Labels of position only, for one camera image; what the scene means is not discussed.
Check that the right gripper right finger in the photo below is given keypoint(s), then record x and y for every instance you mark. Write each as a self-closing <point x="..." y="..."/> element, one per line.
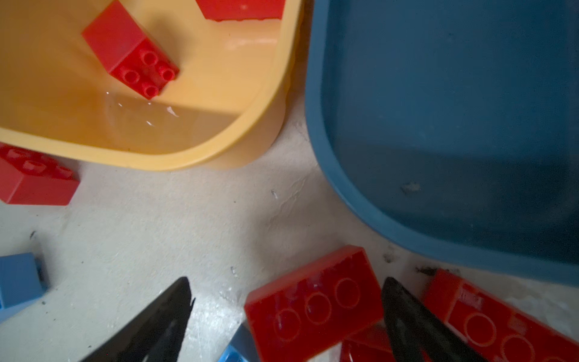
<point x="414" y="332"/>

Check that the blue lego centre upturned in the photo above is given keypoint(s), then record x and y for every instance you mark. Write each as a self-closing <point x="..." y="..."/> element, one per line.
<point x="22" y="283"/>

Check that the blue lego right centre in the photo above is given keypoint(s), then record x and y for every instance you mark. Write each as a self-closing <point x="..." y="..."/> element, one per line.
<point x="241" y="347"/>

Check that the red lego flat left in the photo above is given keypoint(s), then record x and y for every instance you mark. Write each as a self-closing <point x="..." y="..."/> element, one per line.
<point x="315" y="307"/>

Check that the red lego long centre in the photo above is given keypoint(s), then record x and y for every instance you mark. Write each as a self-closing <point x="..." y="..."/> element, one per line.
<point x="33" y="178"/>

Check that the red lego flat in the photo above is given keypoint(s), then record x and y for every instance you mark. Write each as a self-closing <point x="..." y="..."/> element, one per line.
<point x="495" y="329"/>
<point x="370" y="345"/>
<point x="315" y="307"/>

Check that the red lego flat lower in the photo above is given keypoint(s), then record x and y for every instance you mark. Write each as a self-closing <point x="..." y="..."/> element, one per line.
<point x="370" y="345"/>

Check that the red lego left upright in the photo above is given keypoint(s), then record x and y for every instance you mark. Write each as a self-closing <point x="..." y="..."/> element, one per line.
<point x="241" y="10"/>

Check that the yellow plastic bin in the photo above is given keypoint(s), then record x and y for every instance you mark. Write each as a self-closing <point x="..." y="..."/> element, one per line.
<point x="225" y="108"/>

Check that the dark blue plastic bin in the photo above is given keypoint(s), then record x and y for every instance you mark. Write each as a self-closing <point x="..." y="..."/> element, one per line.
<point x="451" y="127"/>

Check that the red lego tall block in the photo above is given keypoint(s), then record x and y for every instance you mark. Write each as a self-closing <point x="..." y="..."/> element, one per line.
<point x="127" y="53"/>

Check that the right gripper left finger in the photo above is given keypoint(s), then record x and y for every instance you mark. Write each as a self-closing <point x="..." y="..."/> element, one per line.
<point x="157" y="333"/>

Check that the red lego flat right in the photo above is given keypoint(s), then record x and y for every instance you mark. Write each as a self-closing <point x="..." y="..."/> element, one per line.
<point x="495" y="329"/>

